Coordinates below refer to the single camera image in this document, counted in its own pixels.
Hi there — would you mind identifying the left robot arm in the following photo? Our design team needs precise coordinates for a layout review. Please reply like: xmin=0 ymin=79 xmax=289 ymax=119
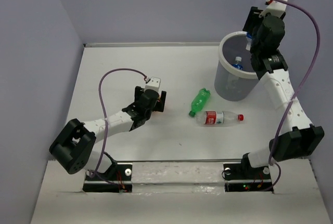
xmin=49 ymin=86 xmax=167 ymax=180

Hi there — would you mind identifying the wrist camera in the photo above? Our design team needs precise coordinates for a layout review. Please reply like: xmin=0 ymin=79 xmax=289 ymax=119
xmin=144 ymin=77 xmax=161 ymax=92
xmin=259 ymin=0 xmax=288 ymax=18

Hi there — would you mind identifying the green plastic bottle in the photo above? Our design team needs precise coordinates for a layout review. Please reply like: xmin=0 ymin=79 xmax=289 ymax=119
xmin=188 ymin=88 xmax=211 ymax=117

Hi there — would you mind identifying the grey bin with white rim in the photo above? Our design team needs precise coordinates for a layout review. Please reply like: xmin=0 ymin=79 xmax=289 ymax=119
xmin=214 ymin=31 xmax=259 ymax=101

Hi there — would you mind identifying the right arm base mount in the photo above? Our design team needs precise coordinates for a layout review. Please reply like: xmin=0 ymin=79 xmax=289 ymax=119
xmin=221 ymin=163 xmax=273 ymax=192

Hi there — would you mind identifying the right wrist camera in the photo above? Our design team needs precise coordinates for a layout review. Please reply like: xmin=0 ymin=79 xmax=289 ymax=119
xmin=259 ymin=0 xmax=288 ymax=18

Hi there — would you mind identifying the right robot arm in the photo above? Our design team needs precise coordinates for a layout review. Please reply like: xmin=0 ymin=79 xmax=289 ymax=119
xmin=239 ymin=7 xmax=324 ymax=178

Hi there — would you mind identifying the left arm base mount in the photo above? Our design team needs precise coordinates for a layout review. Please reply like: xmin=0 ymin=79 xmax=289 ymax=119
xmin=83 ymin=162 xmax=133 ymax=193

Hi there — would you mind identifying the large blue-label clear bottle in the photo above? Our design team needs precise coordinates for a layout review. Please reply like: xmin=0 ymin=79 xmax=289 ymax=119
xmin=232 ymin=56 xmax=244 ymax=70

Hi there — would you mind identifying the red-label clear bottle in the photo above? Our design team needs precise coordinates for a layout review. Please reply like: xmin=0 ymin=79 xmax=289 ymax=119
xmin=195 ymin=111 xmax=245 ymax=126

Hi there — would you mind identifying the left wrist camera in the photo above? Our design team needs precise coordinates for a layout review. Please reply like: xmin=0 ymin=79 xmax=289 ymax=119
xmin=144 ymin=77 xmax=161 ymax=92

